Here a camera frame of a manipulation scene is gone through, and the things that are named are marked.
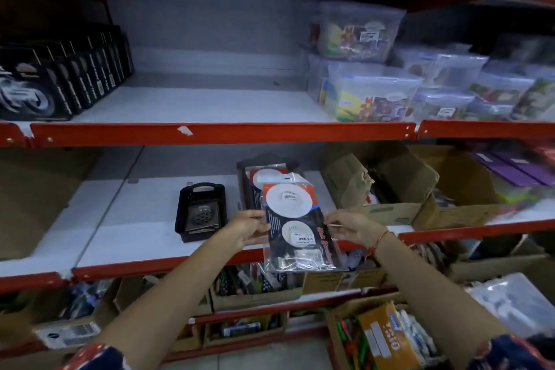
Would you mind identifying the person's right hand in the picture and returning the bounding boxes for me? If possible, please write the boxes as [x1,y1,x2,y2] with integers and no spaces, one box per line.
[324,209,389,250]

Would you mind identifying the person's left hand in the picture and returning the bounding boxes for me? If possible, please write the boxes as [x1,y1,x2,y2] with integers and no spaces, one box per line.
[225,209,271,253]

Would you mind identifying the sink strainer packet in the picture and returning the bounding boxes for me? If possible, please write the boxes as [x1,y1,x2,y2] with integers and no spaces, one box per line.
[262,183,348,273]

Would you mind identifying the person's left forearm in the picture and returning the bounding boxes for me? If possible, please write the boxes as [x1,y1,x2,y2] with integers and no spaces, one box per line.
[89,227,244,370]

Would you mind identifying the person's right forearm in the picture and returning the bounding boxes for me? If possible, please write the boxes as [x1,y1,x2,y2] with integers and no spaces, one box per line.
[372,231,514,370]

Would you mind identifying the black display box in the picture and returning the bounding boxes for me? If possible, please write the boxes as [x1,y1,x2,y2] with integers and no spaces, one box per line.
[236,153,304,211]

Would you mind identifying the torn open cardboard box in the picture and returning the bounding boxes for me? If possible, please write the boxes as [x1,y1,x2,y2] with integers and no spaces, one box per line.
[321,142,439,227]

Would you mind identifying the strainer packet with red card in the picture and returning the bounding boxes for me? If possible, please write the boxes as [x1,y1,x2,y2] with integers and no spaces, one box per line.
[248,168,311,210]

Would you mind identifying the black plastic slicer tray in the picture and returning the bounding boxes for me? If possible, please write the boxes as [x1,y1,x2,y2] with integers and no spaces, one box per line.
[174,182,228,244]

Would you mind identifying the small flat cardboard box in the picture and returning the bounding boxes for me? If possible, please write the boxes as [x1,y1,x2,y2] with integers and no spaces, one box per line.
[302,268,387,295]

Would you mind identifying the cardboard box of pens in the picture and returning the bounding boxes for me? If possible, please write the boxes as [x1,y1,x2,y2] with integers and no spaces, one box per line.
[210,261,304,313]

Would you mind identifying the cardboard box of stationery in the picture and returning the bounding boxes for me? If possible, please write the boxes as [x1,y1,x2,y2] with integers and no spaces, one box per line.
[324,293,441,370]

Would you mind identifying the red and white shelf rack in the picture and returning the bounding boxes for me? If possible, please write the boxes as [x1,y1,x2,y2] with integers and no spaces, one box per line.
[0,0,555,370]

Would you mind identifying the low cardboard box with markers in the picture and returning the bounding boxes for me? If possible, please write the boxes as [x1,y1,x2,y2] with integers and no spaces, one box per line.
[203,312,290,349]

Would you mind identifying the green pens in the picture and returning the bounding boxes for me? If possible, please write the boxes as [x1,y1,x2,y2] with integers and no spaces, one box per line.
[336,317,370,370]

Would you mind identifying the orange carton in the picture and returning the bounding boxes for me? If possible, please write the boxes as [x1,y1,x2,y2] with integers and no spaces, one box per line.
[357,301,422,370]

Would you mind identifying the stack of clear plastic containers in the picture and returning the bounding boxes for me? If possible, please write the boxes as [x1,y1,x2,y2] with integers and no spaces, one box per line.
[305,1,555,123]

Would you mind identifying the large open cardboard box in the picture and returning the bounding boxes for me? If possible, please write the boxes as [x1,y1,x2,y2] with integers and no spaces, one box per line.
[407,144,523,232]

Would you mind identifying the empty brown cardboard box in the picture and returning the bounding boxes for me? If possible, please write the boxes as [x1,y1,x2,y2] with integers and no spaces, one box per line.
[112,274,213,318]

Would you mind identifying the wide brown cardboard box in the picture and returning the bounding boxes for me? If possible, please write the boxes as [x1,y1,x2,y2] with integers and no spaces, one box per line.
[448,234,555,297]

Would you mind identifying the purple packets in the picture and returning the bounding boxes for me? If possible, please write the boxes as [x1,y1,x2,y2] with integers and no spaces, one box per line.
[469,148,555,188]

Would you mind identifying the clear plastic bag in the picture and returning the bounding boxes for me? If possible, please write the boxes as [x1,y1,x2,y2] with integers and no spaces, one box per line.
[466,272,555,340]

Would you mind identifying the floral left sleeve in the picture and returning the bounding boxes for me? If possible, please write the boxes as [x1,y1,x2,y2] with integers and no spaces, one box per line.
[60,342,132,370]

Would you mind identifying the floral sleeve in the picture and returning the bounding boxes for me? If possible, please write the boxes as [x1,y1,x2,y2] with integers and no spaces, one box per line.
[60,342,132,370]
[466,334,555,370]

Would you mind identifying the floral right sleeve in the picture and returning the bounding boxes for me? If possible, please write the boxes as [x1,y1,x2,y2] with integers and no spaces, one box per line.
[466,334,555,370]

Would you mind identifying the cardboard box with white label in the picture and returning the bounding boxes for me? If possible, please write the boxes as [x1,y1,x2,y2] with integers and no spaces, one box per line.
[31,279,121,350]

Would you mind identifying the row of black boxes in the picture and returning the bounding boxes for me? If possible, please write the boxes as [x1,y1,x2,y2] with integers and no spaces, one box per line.
[0,24,135,122]

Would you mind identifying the red thread bracelet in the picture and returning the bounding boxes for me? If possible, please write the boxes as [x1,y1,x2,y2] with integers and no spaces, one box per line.
[368,230,396,258]

